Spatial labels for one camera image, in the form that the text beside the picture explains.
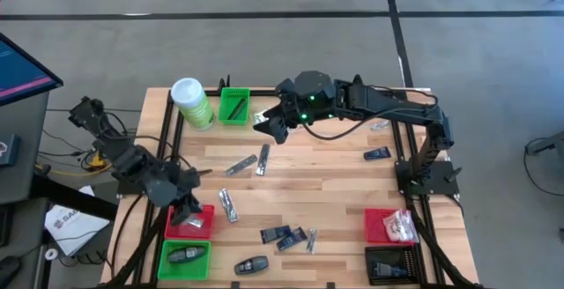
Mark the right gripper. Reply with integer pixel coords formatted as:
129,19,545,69
253,79,309,145

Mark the black comb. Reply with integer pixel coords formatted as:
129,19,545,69
225,153,259,178
227,98,249,122
256,143,271,177

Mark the dark blue toiletry tube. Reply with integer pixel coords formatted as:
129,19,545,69
373,260,409,279
276,226,308,252
259,225,292,245
363,146,392,161

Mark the small green plastic basket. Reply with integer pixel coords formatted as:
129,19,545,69
218,86,251,126

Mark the red plastic basket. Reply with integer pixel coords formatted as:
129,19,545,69
164,204,216,241
364,208,418,246

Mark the green disinfecting wipes canister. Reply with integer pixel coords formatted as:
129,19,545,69
170,77,217,131

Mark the large green plastic basket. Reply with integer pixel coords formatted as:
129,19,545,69
157,239,212,281

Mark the black desk crossbar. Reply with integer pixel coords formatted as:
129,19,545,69
29,173,119,222

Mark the white printed booklet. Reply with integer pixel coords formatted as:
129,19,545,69
43,186,111,257

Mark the grey workstation desk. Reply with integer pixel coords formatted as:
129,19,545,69
0,90,50,205

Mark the black box with white logo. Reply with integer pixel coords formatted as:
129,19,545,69
0,133,21,167

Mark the black plastic basket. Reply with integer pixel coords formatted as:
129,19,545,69
364,245,419,286

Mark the blue-screen monitor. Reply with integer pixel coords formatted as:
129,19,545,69
0,32,64,107

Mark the grey chair base leg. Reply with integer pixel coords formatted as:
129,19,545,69
524,130,564,156

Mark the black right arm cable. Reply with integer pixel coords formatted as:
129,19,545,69
302,85,440,141

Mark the yellow cable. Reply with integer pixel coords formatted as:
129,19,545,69
35,152,116,178

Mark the black floor cable loop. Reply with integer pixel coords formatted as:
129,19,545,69
523,137,564,198

